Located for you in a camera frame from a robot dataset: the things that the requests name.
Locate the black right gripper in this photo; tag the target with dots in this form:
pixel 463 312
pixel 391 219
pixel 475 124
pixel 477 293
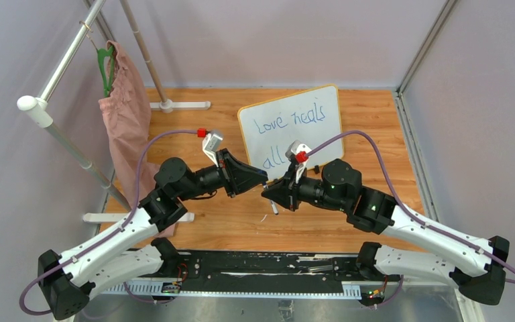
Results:
pixel 285 191

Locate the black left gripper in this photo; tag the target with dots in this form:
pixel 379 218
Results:
pixel 237 176

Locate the white whiteboard marker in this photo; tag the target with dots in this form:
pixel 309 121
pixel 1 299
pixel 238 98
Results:
pixel 274 208

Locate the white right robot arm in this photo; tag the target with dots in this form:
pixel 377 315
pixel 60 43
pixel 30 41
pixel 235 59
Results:
pixel 472 265

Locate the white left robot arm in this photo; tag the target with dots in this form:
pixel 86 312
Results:
pixel 70 279

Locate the yellow framed whiteboard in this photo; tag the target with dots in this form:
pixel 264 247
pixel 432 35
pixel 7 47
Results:
pixel 270 127

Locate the pink hanging garment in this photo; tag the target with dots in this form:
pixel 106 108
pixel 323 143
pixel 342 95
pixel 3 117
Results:
pixel 126 114

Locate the green clothes hanger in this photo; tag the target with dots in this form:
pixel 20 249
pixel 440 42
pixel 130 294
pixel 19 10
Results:
pixel 106 64

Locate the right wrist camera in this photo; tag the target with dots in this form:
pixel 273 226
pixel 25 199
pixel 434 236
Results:
pixel 298 151

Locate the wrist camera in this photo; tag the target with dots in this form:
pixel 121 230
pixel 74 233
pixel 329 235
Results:
pixel 211 143
pixel 298 151

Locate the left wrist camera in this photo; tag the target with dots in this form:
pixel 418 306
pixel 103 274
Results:
pixel 211 143

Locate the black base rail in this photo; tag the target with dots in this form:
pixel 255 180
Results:
pixel 270 275

